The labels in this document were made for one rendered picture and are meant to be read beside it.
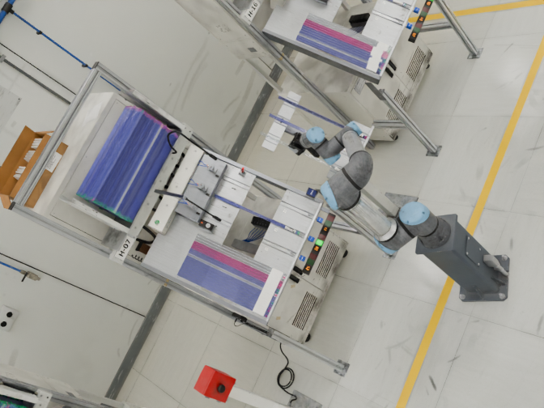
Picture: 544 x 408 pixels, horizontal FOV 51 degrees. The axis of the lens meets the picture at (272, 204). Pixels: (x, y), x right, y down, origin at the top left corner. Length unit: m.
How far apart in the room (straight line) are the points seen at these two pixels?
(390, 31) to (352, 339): 1.77
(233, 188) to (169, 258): 0.49
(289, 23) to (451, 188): 1.34
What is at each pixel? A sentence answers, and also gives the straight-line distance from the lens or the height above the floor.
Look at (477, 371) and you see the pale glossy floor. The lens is 3.07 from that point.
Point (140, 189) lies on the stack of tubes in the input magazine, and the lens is 2.88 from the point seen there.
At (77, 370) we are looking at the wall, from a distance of 4.74.
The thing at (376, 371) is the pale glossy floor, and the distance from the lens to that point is 3.33.
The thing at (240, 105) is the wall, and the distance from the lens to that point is 5.07.
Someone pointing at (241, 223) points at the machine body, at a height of 0.62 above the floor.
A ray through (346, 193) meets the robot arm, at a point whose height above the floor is 1.15.
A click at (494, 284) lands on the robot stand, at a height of 0.07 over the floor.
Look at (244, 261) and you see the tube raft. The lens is 2.94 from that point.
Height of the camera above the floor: 2.72
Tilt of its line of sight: 38 degrees down
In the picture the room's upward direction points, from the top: 54 degrees counter-clockwise
